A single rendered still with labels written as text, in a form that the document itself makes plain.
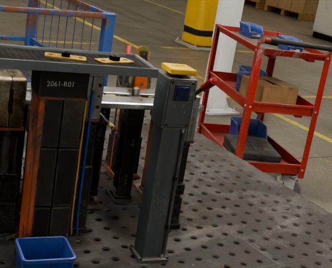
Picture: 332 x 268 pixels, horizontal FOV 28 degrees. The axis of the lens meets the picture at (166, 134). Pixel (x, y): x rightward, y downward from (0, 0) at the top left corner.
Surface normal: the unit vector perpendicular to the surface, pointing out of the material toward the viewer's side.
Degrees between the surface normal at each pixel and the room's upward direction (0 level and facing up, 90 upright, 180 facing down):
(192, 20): 90
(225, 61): 90
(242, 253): 0
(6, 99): 90
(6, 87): 90
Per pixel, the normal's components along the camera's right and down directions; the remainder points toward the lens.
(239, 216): 0.15, -0.94
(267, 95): 0.39, 0.33
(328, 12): -0.84, 0.03
